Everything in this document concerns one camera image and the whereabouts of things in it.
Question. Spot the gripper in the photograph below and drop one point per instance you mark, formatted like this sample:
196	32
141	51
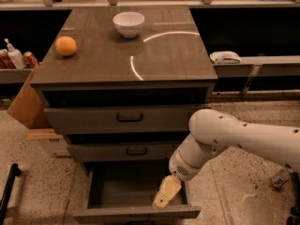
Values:
180	167

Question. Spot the grey bottom drawer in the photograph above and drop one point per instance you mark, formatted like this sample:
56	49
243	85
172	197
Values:
123	192

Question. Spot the grey drawer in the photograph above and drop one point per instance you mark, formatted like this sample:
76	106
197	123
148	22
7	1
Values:
121	151
123	192
133	119

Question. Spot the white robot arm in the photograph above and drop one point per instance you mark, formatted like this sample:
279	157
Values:
211	132

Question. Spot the grey top drawer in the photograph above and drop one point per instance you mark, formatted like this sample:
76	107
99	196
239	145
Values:
133	119

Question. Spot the grey middle drawer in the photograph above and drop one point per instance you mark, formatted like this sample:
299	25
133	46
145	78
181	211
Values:
121	151

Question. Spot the grey drawer cabinet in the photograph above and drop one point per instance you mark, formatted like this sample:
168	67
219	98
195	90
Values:
166	64

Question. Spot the small clear plastic bottle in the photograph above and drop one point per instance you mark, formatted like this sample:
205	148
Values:
280	178

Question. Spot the black right base bar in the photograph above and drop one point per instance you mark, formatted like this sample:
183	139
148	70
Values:
294	217

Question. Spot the black base bar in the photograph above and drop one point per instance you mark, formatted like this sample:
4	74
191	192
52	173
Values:
13	173
294	217

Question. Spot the white labelled box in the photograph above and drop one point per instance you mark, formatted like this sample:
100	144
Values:
53	144

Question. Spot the folded white cloth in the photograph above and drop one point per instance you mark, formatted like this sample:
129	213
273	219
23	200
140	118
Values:
225	57

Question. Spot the black left base bar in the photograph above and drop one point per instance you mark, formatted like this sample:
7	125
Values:
13	173

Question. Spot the brown cardboard box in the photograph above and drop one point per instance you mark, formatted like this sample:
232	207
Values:
27	107

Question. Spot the white ceramic bowl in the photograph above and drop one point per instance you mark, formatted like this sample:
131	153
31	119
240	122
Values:
129	24

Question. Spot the orange fruit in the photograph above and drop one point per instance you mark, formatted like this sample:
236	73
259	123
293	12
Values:
66	46

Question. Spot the red soda can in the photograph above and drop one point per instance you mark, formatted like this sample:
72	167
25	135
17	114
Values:
30	59

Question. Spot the white pump bottle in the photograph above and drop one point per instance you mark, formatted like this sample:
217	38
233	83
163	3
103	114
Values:
15	56

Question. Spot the red can at edge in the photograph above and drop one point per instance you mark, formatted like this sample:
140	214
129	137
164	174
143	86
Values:
5	60

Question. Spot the grey shelf rail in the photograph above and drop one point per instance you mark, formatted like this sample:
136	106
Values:
260	66

